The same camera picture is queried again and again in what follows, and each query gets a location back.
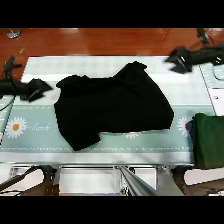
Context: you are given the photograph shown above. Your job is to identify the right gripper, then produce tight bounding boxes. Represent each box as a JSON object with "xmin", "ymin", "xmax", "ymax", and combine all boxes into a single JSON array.
[{"xmin": 164, "ymin": 47, "xmax": 196, "ymax": 75}]

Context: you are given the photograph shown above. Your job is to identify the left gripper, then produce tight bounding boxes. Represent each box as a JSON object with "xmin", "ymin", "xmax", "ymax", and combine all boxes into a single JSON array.
[{"xmin": 19, "ymin": 78, "xmax": 54, "ymax": 103}]

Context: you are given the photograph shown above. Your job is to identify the black T-shirt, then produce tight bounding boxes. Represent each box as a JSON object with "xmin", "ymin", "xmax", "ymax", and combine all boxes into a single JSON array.
[{"xmin": 53, "ymin": 60, "xmax": 175, "ymax": 152}]

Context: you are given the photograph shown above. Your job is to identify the green garment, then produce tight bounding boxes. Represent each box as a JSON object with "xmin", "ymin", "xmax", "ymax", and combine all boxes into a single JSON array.
[{"xmin": 192, "ymin": 112, "xmax": 224, "ymax": 170}]

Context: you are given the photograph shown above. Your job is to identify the black cable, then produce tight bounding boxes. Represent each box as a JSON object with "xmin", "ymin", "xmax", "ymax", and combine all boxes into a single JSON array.
[{"xmin": 0, "ymin": 94, "xmax": 17, "ymax": 113}]

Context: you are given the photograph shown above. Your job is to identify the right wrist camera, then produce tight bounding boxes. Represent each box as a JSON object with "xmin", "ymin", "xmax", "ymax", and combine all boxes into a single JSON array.
[{"xmin": 195, "ymin": 28, "xmax": 212, "ymax": 46}]

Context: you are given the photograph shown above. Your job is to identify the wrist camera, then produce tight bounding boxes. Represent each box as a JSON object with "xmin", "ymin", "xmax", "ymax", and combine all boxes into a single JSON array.
[
  {"xmin": 195, "ymin": 28, "xmax": 212, "ymax": 46},
  {"xmin": 2, "ymin": 55, "xmax": 23, "ymax": 80}
]

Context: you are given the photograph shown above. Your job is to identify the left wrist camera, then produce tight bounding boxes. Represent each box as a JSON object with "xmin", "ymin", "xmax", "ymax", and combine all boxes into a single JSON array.
[{"xmin": 2, "ymin": 55, "xmax": 23, "ymax": 80}]

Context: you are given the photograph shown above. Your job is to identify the silver frame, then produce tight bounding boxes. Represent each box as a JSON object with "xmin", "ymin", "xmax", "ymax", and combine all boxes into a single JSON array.
[{"xmin": 0, "ymin": 162, "xmax": 224, "ymax": 197}]

